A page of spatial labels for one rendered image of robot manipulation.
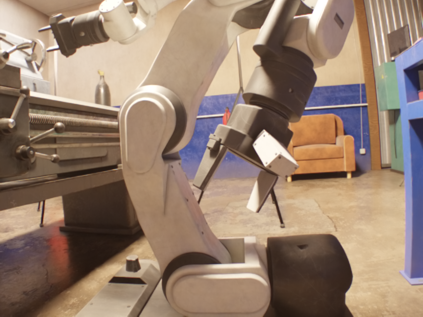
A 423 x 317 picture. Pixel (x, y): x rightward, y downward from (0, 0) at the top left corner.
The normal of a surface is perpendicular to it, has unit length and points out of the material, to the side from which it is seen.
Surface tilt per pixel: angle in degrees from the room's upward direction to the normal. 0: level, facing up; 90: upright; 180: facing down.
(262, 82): 68
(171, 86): 90
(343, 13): 103
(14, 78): 90
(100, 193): 90
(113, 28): 152
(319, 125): 89
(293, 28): 64
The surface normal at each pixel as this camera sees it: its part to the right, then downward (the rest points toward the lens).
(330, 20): 0.54, 0.18
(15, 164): 0.97, -0.07
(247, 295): -0.11, -0.01
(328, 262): 0.00, -0.51
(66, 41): -0.14, 0.59
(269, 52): -0.43, 0.90
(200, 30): -0.26, 0.38
